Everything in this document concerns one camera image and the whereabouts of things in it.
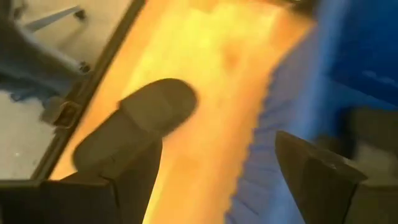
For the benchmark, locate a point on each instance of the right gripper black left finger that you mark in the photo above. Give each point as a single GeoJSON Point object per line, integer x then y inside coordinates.
{"type": "Point", "coordinates": [140, 186]}

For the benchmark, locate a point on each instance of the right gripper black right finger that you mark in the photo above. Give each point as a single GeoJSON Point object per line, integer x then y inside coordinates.
{"type": "Point", "coordinates": [317, 186]}

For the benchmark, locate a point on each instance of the black slide sandal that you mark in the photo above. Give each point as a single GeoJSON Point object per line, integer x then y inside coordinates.
{"type": "Point", "coordinates": [149, 115]}

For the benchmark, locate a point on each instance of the blue plastic bin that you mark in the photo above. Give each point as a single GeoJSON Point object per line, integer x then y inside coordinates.
{"type": "Point", "coordinates": [357, 46]}

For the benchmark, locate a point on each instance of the grey chair base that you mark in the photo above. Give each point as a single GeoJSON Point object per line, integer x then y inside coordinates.
{"type": "Point", "coordinates": [28, 56]}

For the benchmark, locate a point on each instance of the silver frame bracket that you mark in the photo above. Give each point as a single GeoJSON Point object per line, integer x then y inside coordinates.
{"type": "Point", "coordinates": [62, 113]}

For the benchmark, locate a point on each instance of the black aluminium table frame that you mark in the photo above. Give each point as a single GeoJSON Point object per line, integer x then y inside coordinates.
{"type": "Point", "coordinates": [111, 46]}

